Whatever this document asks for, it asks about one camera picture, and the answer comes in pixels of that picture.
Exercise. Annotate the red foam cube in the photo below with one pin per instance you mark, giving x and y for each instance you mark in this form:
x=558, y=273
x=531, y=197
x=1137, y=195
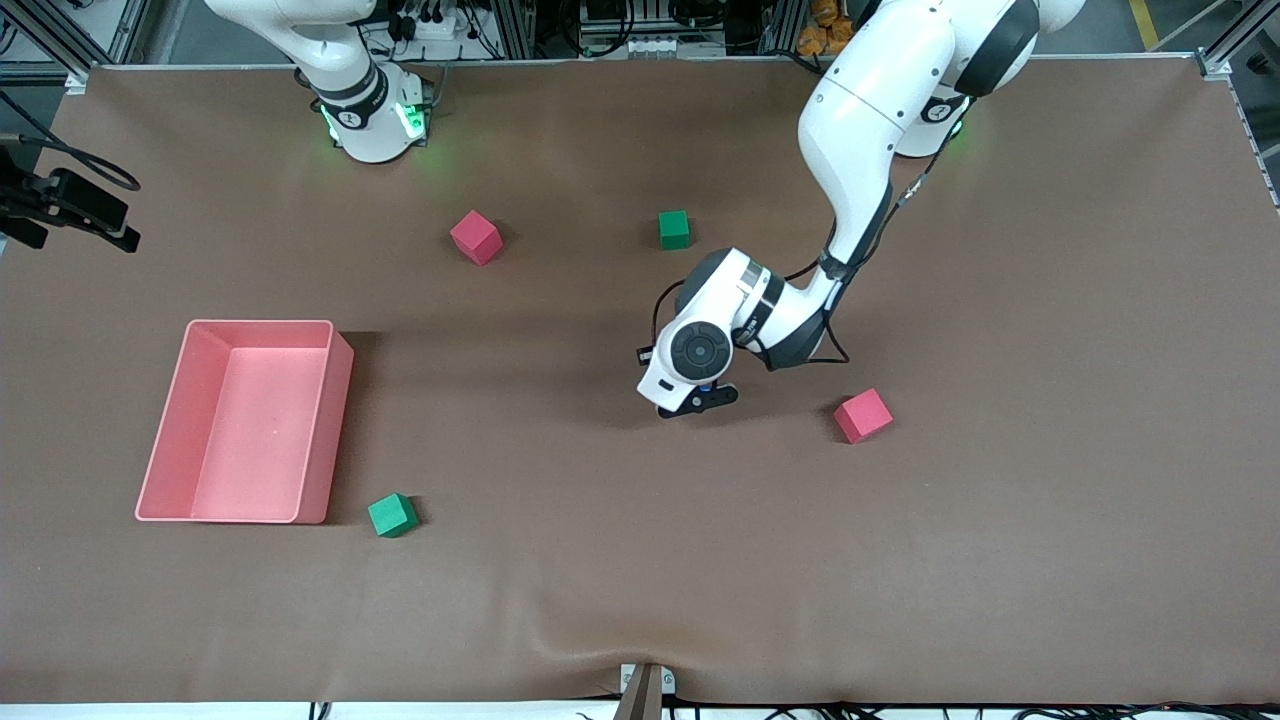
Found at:
x=863, y=416
x=476, y=236

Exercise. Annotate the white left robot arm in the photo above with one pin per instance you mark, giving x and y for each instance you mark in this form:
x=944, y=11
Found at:
x=870, y=100

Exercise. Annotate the pink plastic bin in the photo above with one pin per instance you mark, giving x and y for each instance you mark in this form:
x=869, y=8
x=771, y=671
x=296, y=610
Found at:
x=260, y=430

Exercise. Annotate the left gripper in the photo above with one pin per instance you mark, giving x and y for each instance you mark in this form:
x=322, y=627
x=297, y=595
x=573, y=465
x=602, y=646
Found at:
x=643, y=349

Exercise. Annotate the white power strip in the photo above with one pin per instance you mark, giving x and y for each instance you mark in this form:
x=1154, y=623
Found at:
x=650, y=46

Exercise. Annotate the green foam cube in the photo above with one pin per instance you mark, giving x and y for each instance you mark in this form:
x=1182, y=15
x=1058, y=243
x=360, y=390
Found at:
x=675, y=230
x=392, y=515

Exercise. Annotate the brown table mat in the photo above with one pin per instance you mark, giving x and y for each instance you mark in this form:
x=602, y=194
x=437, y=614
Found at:
x=900, y=550

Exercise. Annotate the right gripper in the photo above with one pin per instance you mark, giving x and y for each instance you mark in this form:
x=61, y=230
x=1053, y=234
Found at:
x=62, y=197

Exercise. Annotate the aluminium frame profile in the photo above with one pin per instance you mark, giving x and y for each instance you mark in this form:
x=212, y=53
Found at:
x=1235, y=45
x=50, y=30

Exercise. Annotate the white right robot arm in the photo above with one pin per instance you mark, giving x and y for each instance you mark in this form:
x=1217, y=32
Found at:
x=360, y=110

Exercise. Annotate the metal table edge bracket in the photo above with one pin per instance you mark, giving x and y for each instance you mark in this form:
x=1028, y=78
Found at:
x=645, y=690

